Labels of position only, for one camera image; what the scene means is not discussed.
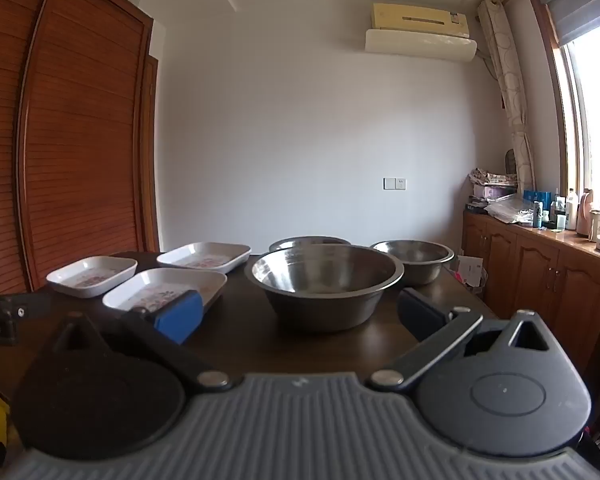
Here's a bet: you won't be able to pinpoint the wooden louvered wardrobe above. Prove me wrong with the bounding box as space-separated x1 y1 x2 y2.
0 0 161 297

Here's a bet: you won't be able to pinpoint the purple box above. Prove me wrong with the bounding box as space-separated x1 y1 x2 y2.
472 183 517 202

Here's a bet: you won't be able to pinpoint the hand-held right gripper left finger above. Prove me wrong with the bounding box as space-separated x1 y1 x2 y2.
37 290 233 394

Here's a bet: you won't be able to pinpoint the beige patterned curtain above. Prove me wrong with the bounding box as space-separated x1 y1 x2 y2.
477 0 537 197

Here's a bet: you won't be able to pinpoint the wooden framed window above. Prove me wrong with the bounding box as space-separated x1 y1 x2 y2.
526 0 600 213

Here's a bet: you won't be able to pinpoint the clear plastic bags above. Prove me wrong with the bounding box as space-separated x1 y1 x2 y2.
484 195 537 224

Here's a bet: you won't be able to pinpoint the small stainless steel bowl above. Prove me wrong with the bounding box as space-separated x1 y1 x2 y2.
269 236 352 253
370 240 455 287

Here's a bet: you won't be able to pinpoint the pink jug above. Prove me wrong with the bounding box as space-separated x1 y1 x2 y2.
576 188 595 235

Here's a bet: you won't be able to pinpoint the cream wall air conditioner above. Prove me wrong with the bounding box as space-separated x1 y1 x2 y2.
364 2 479 64

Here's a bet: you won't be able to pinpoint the white bottle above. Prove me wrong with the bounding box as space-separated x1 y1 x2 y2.
565 188 580 231

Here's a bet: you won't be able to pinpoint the wooden low cabinet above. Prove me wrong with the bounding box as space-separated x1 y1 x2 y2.
462 207 600 376

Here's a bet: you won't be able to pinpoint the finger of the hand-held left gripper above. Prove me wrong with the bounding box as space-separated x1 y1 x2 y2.
0 291 54 319

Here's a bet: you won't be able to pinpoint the white floral rectangular plate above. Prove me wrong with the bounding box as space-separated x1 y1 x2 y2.
156 242 252 271
46 256 139 300
102 267 228 317

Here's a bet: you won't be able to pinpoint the stack of newspapers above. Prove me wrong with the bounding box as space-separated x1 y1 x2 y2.
468 167 517 187

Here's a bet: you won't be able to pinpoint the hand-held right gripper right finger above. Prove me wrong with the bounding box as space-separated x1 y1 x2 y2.
370 287 558 393

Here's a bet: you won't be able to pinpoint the white paper bag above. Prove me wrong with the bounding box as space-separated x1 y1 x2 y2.
452 255 487 292

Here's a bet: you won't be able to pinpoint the large stainless steel bowl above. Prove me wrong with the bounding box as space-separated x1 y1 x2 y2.
251 245 405 333

